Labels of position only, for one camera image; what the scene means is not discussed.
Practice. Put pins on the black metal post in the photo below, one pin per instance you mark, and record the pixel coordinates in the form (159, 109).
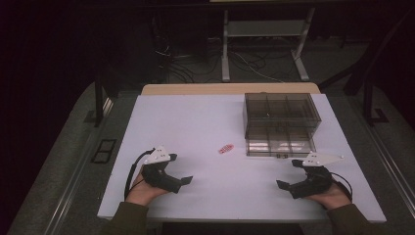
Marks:
(99, 104)

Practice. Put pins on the person's right hand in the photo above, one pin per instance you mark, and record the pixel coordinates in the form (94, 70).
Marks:
(332, 197)

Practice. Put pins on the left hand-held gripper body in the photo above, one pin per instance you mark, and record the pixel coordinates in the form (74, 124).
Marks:
(156, 173)

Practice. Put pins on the small red patterned item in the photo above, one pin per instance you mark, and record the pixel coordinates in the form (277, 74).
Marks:
(226, 149)

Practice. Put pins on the grey metal stand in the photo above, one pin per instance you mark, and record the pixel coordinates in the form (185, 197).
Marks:
(266, 28)

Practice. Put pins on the person's left hand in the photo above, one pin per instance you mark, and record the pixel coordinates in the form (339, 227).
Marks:
(143, 193)

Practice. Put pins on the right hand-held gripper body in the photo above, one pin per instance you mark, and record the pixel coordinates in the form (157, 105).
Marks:
(314, 182)

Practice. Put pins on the black floor frame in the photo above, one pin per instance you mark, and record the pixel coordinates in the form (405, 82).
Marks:
(103, 150)

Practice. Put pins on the transparent grey drawer box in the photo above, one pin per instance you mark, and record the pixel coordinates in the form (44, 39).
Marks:
(280, 120)

